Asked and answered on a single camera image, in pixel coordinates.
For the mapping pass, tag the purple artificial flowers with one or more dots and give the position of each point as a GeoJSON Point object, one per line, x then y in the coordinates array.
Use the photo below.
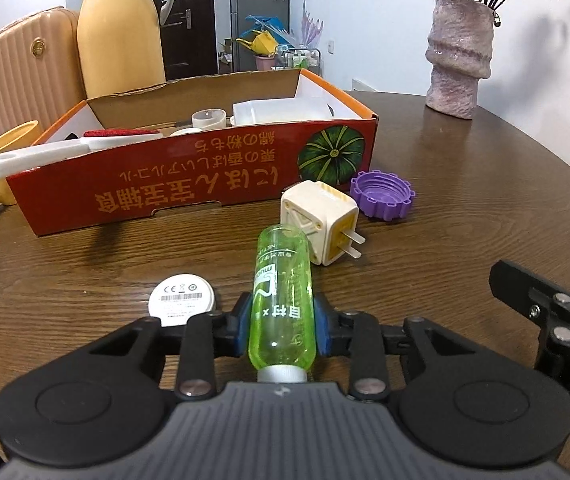
{"type": "Point", "coordinates": [310, 27]}

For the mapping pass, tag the orange ribbed suitcase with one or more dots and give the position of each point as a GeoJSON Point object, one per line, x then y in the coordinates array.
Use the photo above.
{"type": "Point", "coordinates": [15, 75]}

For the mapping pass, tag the cream plug adapter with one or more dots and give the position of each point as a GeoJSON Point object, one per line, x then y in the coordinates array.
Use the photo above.
{"type": "Point", "coordinates": [310, 215]}

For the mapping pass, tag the red and white lint brush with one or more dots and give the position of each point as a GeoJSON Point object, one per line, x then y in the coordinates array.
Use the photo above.
{"type": "Point", "coordinates": [40, 155]}

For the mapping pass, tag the dark entrance door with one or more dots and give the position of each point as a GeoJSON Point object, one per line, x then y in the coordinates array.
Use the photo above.
{"type": "Point", "coordinates": [195, 45]}

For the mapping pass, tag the blue plastic frame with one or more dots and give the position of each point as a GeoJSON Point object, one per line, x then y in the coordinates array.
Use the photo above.
{"type": "Point", "coordinates": [260, 20]}

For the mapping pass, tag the white wall outlet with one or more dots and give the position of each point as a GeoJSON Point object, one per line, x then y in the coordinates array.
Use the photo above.
{"type": "Point", "coordinates": [331, 47]}

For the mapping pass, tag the pink ceramic vase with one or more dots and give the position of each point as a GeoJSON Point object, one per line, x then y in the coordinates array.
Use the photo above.
{"type": "Point", "coordinates": [457, 60]}

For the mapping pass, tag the pink bucket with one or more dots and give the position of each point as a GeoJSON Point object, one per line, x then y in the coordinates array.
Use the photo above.
{"type": "Point", "coordinates": [265, 62]}

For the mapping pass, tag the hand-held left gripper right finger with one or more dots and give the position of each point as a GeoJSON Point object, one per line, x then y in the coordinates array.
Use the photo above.
{"type": "Point", "coordinates": [322, 325]}

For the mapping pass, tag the grey refrigerator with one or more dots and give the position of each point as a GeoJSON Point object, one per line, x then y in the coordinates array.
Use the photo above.
{"type": "Point", "coordinates": [240, 10]}

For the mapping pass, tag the yellow mug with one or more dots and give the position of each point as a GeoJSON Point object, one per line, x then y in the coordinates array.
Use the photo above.
{"type": "Point", "coordinates": [10, 140]}

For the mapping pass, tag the green plastic bottle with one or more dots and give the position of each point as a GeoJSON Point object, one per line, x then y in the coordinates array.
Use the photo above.
{"type": "Point", "coordinates": [280, 300]}

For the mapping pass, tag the yellow thermos jug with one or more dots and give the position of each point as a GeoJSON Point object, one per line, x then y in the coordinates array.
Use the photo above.
{"type": "Point", "coordinates": [120, 35]}

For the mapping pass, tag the red cardboard box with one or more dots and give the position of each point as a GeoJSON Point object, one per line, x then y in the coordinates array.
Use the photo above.
{"type": "Point", "coordinates": [165, 185]}

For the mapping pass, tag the cardboard boxes on floor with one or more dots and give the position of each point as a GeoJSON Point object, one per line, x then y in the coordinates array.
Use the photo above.
{"type": "Point", "coordinates": [225, 57]}

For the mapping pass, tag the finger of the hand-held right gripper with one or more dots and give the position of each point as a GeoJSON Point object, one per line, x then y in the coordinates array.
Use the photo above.
{"type": "Point", "coordinates": [525, 287]}

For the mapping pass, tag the white round disc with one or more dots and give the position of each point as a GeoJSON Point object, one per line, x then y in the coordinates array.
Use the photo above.
{"type": "Point", "coordinates": [180, 297]}

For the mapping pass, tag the yellow watering can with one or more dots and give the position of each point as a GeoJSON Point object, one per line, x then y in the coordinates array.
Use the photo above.
{"type": "Point", "coordinates": [265, 42]}

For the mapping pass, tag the purple ridged cap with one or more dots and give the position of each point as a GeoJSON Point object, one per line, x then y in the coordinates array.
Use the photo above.
{"type": "Point", "coordinates": [365, 195]}

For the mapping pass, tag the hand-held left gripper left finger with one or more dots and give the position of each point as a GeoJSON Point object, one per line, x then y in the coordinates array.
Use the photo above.
{"type": "Point", "coordinates": [242, 325]}

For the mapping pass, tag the metal storage rack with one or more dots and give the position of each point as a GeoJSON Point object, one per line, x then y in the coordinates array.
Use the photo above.
{"type": "Point", "coordinates": [297, 60]}

